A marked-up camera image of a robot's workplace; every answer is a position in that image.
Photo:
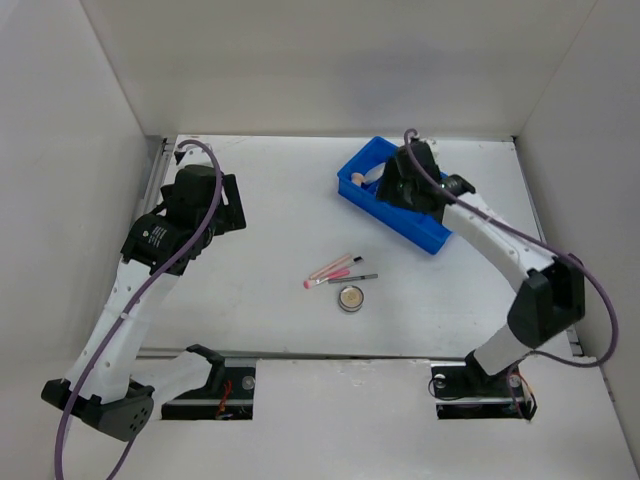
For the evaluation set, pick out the pink brush black bristles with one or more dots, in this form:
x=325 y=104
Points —
x=348 y=265

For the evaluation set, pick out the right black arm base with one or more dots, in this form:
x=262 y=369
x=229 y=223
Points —
x=457 y=397

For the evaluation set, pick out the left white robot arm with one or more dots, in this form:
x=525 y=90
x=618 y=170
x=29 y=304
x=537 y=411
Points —
x=112 y=399

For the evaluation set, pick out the round white powder puff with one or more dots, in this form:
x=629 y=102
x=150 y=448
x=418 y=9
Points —
x=374 y=174

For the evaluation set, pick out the pink applicator brush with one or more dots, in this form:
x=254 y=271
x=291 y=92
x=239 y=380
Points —
x=310 y=283

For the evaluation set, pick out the light pink stick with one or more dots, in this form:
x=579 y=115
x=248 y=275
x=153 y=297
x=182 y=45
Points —
x=331 y=266

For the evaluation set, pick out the round powder compact jar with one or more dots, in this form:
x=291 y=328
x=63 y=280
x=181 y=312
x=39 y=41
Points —
x=351 y=299

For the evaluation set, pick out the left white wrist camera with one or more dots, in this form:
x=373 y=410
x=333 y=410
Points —
x=192 y=154

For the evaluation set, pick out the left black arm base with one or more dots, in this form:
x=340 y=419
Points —
x=227 y=394

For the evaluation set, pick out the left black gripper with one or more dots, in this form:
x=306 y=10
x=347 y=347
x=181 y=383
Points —
x=230 y=218

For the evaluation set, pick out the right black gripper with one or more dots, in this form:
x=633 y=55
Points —
x=391 y=174

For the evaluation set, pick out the grey eyeliner pencil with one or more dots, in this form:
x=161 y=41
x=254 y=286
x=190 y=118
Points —
x=355 y=278

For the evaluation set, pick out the beige makeup sponge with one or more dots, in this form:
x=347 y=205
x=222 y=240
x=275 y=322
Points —
x=357 y=179

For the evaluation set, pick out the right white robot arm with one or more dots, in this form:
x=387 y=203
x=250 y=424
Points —
x=549 y=290

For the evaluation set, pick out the blue plastic organizer tray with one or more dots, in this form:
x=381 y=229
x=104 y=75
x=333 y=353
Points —
x=420 y=229

